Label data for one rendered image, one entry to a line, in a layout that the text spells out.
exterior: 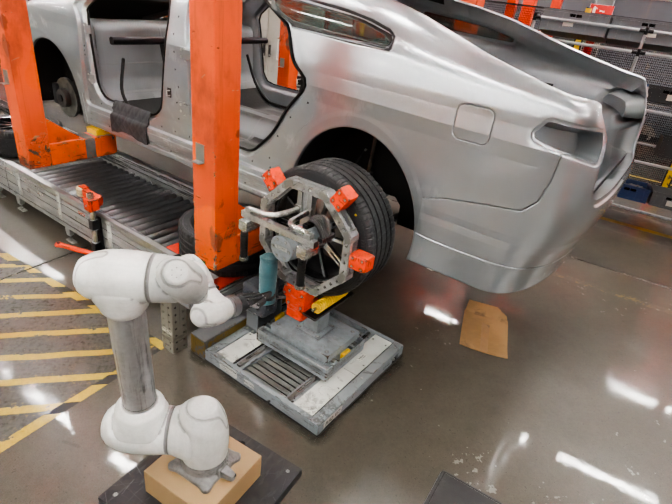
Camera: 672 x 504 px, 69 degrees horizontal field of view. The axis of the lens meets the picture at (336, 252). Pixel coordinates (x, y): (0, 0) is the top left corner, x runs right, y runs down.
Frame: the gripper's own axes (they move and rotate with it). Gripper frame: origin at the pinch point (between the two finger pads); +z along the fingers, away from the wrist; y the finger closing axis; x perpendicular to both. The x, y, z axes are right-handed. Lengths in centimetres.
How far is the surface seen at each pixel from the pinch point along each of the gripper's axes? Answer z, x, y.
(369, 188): 39, -53, -17
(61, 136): 61, -18, 243
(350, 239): 21.0, -31.5, -22.4
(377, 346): 90, 40, -26
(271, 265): 19.8, -6.4, 13.2
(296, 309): 35.0, 15.7, 2.6
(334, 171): 29, -57, -3
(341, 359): 56, 41, -20
